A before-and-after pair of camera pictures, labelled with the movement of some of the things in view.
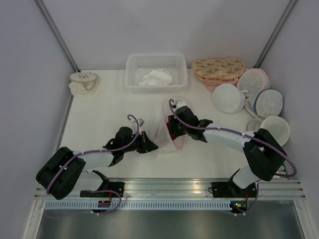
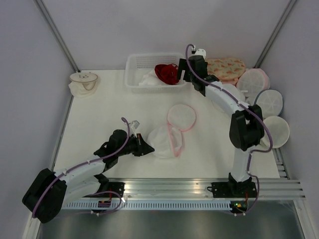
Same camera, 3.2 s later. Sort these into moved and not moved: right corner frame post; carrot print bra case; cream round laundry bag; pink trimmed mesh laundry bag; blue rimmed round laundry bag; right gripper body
Moved: right gripper body; pink trimmed mesh laundry bag
Not moved: right corner frame post; carrot print bra case; blue rimmed round laundry bag; cream round laundry bag
